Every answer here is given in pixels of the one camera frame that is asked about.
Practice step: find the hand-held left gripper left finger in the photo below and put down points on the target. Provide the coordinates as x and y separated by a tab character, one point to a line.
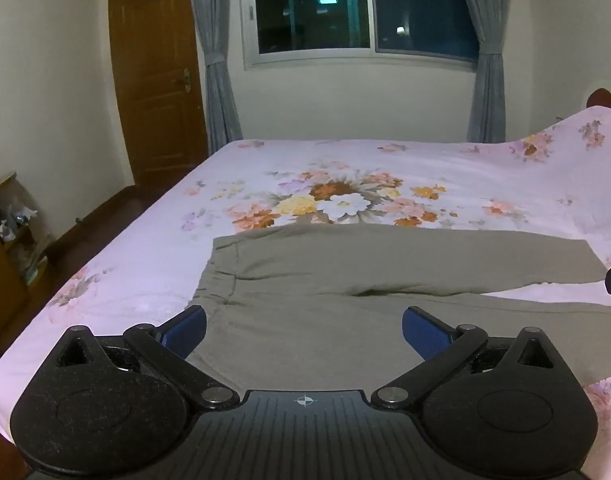
189	332

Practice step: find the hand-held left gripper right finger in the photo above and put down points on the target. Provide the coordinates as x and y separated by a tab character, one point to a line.
425	332

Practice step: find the grey-green pants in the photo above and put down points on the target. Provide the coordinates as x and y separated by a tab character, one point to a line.
335	280

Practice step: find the floral pink bedsheet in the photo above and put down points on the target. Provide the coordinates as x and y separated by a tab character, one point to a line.
435	175

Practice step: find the white and brown headboard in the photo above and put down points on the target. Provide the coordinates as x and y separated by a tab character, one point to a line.
603	95

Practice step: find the wooden bedside cabinet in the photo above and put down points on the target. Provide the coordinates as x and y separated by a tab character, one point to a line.
5	280

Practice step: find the clutter on cabinet shelf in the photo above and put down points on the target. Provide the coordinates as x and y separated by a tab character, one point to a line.
15	217

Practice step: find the brown wooden door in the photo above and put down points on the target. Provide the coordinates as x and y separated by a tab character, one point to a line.
155	85

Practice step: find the grey curtain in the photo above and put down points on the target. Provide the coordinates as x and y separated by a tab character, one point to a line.
485	60
218	60

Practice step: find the white-framed sliding window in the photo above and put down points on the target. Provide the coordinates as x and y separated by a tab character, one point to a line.
335	10

